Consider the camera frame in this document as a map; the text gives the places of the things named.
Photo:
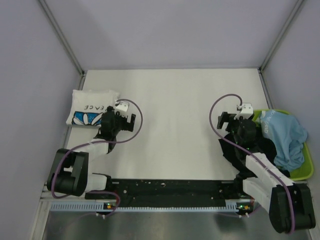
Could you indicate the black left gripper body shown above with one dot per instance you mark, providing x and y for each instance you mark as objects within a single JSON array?
[{"x": 122, "y": 124}]

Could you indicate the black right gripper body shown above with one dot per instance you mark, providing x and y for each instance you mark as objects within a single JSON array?
[{"x": 233, "y": 126}]

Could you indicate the white daisy print t shirt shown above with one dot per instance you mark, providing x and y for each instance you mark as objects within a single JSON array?
[{"x": 88, "y": 106}]

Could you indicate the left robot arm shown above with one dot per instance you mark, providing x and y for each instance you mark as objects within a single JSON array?
[{"x": 70, "y": 175}]

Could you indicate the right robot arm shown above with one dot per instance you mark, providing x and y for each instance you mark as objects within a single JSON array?
[{"x": 289, "y": 204}]

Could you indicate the black t shirt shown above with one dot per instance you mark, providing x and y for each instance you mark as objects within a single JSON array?
[{"x": 263, "y": 144}]

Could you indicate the light blue t shirt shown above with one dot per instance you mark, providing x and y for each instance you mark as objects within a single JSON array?
[{"x": 288, "y": 136}]

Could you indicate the green plastic basket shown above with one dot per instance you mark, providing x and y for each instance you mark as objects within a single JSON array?
[{"x": 307, "y": 169}]

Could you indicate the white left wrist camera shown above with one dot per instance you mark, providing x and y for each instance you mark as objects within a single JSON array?
[{"x": 121, "y": 107}]

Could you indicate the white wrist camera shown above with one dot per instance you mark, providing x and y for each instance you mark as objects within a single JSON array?
[
  {"x": 244, "y": 110},
  {"x": 121, "y": 107}
]

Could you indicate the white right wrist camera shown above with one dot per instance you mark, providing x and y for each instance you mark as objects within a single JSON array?
[{"x": 244, "y": 110}]

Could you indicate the right aluminium corner post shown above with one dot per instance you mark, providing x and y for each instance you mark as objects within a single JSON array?
[{"x": 294, "y": 13}]

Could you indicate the aluminium corner post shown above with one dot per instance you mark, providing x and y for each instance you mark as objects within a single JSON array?
[
  {"x": 60, "y": 35},
  {"x": 294, "y": 13}
]

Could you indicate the grey slotted cable duct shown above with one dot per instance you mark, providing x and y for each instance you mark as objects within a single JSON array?
[{"x": 104, "y": 207}]

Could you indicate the aluminium front frame rail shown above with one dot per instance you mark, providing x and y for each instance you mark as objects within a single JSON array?
[{"x": 62, "y": 197}]

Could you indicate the left aluminium corner post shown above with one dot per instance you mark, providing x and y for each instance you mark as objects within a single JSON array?
[{"x": 60, "y": 35}]

